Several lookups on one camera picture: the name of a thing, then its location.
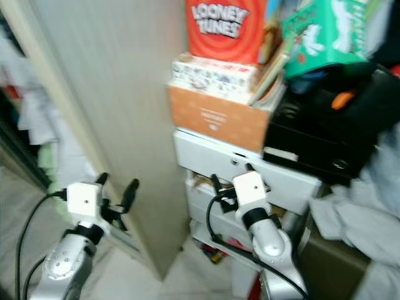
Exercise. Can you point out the light green cloth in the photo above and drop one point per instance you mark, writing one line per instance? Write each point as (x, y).
(53, 175)

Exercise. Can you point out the red Looney Tunes box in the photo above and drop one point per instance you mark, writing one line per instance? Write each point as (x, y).
(228, 31)

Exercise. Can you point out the green box white figures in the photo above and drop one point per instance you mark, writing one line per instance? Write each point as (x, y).
(325, 34)

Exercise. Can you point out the white drawer unit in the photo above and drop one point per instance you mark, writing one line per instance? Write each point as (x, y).
(212, 156)

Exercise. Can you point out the hanging white clothes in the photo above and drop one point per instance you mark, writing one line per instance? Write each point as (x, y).
(37, 94)

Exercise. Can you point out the grey white cloth pile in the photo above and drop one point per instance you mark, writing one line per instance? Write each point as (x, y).
(356, 212)

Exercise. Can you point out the white patterned box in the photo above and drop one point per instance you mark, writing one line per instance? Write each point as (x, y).
(215, 78)

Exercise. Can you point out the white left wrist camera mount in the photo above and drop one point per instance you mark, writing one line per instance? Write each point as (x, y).
(84, 201)

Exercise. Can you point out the beige wooden wardrobe panel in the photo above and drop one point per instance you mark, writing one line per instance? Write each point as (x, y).
(125, 125)

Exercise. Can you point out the leaning book stack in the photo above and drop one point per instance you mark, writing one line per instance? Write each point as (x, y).
(269, 69)

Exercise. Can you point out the black plastic case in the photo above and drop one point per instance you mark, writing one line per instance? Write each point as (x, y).
(325, 137)

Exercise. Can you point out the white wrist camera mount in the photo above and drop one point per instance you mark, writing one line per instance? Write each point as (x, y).
(84, 201)
(250, 189)

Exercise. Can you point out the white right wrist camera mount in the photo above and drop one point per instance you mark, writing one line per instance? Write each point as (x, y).
(250, 189)

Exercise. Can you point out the orange cardboard box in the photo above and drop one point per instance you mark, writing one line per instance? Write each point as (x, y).
(219, 119)

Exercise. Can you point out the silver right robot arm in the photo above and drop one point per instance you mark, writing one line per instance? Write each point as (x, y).
(272, 250)

